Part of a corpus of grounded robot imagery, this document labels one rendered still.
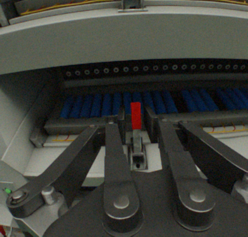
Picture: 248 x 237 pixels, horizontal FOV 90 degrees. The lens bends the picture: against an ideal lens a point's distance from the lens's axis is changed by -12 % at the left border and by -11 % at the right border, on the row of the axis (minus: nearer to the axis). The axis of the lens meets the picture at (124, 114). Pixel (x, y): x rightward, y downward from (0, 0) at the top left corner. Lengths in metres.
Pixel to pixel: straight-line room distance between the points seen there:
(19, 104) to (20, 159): 0.08
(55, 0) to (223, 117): 0.31
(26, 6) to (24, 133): 0.19
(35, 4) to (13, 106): 0.15
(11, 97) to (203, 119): 0.30
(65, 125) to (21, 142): 0.07
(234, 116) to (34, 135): 0.34
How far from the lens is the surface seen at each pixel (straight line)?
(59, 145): 0.25
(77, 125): 0.24
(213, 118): 0.27
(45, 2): 0.24
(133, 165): 0.21
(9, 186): 0.31
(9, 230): 0.71
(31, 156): 0.28
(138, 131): 0.19
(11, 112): 0.25
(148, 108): 0.18
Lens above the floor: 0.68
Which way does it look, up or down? 23 degrees down
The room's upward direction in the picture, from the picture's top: 4 degrees counter-clockwise
